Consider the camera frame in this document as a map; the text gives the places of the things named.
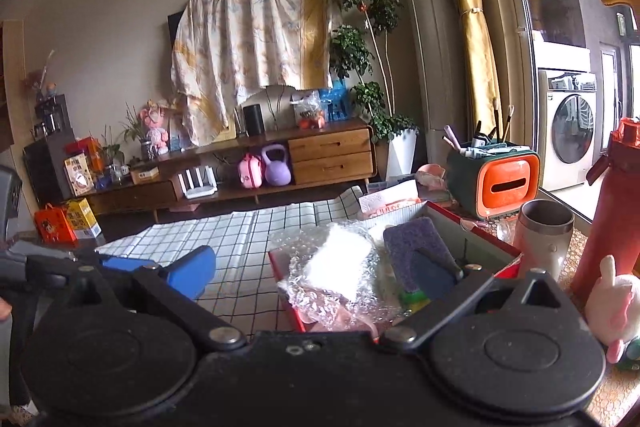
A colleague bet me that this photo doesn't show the white washing machine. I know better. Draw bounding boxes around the white washing machine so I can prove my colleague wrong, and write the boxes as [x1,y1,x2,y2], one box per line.
[537,69,600,193]

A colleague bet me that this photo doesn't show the red cardboard box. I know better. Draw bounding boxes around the red cardboard box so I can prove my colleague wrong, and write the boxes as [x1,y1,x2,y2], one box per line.
[267,200,524,336]

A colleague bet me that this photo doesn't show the yellow curtain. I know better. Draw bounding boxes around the yellow curtain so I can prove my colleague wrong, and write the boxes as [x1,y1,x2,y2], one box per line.
[442,0,504,144]

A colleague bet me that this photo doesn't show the pink plush doll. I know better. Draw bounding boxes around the pink plush doll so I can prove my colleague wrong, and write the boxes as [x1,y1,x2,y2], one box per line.
[140,101,171,156]

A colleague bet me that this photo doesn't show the blue white picture box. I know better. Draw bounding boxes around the blue white picture box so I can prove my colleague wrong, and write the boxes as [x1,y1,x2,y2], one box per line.
[167,112,194,153]

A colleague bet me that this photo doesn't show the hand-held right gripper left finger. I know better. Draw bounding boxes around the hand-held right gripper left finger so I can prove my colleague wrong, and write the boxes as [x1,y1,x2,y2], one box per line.
[66,245,249,351]

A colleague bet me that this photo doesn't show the green orange desk organizer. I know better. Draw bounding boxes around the green orange desk organizer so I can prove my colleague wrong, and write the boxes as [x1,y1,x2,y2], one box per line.
[446,144,542,222]

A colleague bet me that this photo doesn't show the yellow carton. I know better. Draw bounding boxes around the yellow carton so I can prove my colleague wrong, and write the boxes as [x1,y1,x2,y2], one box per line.
[64,198,103,239]

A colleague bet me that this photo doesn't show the cluster of pens and brushes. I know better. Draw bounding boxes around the cluster of pens and brushes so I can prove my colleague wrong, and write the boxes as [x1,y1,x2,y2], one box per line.
[442,99,532,158]

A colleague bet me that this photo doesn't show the yellow white snack box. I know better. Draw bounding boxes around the yellow white snack box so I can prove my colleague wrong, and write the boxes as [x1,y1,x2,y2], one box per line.
[64,153,95,197]

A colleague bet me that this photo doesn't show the white laundry counter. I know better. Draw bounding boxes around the white laundry counter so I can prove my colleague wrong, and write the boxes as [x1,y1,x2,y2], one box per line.
[532,39,592,73]

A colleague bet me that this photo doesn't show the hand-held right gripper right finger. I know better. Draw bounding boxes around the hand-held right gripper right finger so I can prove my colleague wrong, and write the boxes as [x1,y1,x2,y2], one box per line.
[379,251,577,351]

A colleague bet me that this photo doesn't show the red water bottle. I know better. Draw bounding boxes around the red water bottle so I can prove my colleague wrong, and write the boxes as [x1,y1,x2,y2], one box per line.
[570,117,640,309]

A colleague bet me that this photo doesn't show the white router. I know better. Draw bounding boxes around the white router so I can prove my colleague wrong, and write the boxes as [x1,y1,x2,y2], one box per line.
[178,167,219,200]

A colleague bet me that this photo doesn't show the white shell-shaped ornament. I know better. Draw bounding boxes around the white shell-shaped ornament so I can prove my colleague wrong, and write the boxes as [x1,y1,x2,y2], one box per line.
[242,84,297,133]

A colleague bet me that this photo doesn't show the white planter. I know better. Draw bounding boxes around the white planter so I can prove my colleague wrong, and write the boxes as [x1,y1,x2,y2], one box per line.
[385,128,419,180]

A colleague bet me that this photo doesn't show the floral yellow bed sheet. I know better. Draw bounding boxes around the floral yellow bed sheet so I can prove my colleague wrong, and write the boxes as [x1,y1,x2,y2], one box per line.
[171,0,342,148]

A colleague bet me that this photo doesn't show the steel tumbler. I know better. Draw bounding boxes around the steel tumbler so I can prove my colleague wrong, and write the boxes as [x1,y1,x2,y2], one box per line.
[512,199,575,284]

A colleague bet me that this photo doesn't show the orange gift bag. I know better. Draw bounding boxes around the orange gift bag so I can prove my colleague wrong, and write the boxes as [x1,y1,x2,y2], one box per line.
[67,137,104,172]

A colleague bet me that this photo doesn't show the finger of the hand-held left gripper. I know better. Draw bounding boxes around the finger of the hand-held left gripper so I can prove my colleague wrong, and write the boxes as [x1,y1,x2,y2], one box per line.
[25,254,157,280]

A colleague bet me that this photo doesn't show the clear bag of red fruit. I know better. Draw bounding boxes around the clear bag of red fruit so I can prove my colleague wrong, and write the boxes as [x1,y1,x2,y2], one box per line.
[291,91,326,130]

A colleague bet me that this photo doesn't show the pink white paper packet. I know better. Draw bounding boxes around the pink white paper packet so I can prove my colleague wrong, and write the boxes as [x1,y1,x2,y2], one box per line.
[357,179,424,221]

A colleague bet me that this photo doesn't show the blue plastic packet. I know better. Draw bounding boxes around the blue plastic packet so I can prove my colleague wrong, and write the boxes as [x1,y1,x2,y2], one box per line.
[319,79,351,123]

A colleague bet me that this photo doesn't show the thin green plant in jar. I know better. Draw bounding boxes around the thin green plant in jar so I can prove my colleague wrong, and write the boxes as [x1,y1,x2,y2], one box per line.
[100,124,126,186]

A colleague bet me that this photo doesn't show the yellow sponge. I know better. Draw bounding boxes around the yellow sponge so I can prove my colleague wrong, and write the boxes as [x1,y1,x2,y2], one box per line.
[397,289,432,314]

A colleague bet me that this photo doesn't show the wooden television cabinet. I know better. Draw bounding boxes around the wooden television cabinet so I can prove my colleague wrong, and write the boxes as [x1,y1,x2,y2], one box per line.
[65,119,379,224]

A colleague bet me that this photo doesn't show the white checkered tablecloth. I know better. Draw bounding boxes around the white checkered tablecloth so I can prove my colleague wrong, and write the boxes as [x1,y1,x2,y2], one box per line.
[95,186,372,334]

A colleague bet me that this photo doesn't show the black cylinder speaker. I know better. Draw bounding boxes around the black cylinder speaker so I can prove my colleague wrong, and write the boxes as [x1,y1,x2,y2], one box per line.
[242,104,265,137]

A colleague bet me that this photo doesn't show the green leafy plant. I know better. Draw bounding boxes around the green leafy plant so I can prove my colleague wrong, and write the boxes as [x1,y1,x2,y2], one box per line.
[120,104,149,143]

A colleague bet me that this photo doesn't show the white pink bunny plush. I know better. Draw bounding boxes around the white pink bunny plush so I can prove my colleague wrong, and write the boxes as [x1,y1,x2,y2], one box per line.
[584,254,640,366]

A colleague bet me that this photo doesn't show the white standing air conditioner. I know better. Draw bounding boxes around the white standing air conditioner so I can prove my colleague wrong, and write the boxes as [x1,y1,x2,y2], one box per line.
[390,0,469,168]

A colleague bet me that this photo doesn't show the purple kettlebell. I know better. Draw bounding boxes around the purple kettlebell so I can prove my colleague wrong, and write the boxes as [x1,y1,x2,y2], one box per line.
[261,144,293,187]

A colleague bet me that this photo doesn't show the purple sponge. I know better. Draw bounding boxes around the purple sponge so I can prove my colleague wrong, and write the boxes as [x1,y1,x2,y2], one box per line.
[382,216,464,294]

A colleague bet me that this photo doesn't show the clear bubble wrap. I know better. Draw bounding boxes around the clear bubble wrap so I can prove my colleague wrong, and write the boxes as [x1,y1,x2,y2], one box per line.
[270,221,402,334]

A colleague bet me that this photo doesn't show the black shelf unit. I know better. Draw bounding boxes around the black shelf unit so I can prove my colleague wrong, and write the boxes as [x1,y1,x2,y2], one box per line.
[22,94,69,208]

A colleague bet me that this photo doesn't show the pink toy suitcase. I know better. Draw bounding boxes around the pink toy suitcase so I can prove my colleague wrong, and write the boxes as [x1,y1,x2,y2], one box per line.
[237,153,265,190]

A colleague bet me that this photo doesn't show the black television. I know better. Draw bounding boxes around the black television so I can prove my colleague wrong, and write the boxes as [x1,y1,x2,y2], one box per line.
[167,12,187,50]

